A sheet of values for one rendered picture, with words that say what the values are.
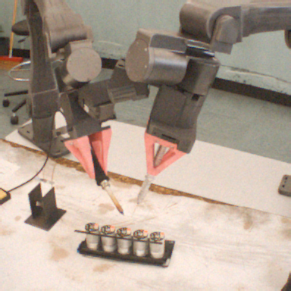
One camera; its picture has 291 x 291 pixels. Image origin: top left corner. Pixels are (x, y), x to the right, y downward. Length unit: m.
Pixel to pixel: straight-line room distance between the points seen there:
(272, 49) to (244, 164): 2.24
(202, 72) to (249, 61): 2.75
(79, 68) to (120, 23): 3.00
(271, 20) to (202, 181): 0.48
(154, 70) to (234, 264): 0.40
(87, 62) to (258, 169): 0.53
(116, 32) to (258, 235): 3.01
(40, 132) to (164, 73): 0.64
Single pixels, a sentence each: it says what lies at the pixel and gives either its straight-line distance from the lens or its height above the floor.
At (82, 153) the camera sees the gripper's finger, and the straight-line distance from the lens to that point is 0.83.
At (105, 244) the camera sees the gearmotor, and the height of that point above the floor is 0.79.
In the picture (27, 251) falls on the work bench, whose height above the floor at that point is 0.75.
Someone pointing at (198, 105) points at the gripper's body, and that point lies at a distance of 0.68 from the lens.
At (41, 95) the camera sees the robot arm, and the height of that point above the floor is 0.89.
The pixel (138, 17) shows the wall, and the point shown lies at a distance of 3.65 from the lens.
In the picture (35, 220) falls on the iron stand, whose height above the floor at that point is 0.75.
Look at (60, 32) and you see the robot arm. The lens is 0.84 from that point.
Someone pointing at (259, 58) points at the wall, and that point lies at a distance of 3.38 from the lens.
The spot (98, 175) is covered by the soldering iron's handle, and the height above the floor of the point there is 0.88.
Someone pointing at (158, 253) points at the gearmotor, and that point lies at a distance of 0.83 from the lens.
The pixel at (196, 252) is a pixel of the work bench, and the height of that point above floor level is 0.75.
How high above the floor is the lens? 1.33
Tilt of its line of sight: 29 degrees down
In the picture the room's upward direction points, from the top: straight up
